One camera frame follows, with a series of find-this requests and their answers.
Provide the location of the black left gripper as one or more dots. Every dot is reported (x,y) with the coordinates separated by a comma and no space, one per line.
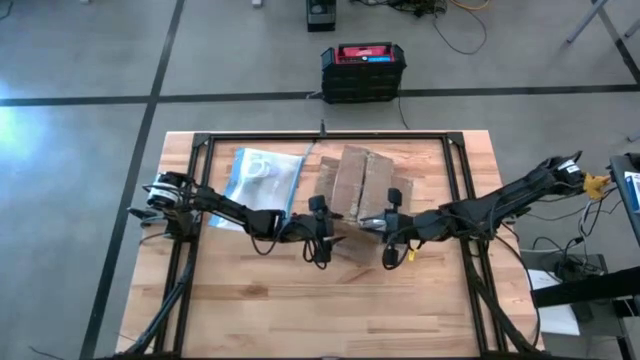
(320,230)

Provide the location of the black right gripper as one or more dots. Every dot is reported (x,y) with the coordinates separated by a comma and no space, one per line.
(397,225)

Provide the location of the brown cardboard box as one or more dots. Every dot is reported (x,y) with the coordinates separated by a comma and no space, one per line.
(360,175)

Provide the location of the white mesh blue-zipper bag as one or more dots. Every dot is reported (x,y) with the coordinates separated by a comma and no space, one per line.
(260,200)

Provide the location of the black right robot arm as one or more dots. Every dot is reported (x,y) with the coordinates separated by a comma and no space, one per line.
(500,205)

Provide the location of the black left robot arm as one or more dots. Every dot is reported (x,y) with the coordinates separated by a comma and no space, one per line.
(225,210)

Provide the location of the yellow tag on gripper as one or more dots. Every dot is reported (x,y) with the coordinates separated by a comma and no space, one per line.
(411,255)

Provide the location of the red black toolbox stack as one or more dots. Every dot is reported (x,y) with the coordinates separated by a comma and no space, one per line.
(362,80)

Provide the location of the white paper sheet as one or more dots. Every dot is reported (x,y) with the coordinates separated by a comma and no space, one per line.
(560,320)

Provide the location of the small black floor case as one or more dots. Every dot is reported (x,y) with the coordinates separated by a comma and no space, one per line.
(321,17)

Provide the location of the yellow plug connector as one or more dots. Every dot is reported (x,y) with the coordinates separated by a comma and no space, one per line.
(595,186)

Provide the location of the black flat bar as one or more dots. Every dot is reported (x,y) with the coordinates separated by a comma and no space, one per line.
(590,287)

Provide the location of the dark side desk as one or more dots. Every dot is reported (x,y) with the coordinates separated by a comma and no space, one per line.
(620,200)

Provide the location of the blue white box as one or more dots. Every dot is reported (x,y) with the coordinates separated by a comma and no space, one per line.
(634,192)

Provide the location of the grey table leg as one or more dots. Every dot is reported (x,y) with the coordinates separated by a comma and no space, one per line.
(585,21)

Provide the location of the black aluminium table frame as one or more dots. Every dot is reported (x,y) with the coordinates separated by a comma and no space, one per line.
(325,135)

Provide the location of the small black post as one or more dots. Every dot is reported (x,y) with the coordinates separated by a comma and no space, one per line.
(323,129)

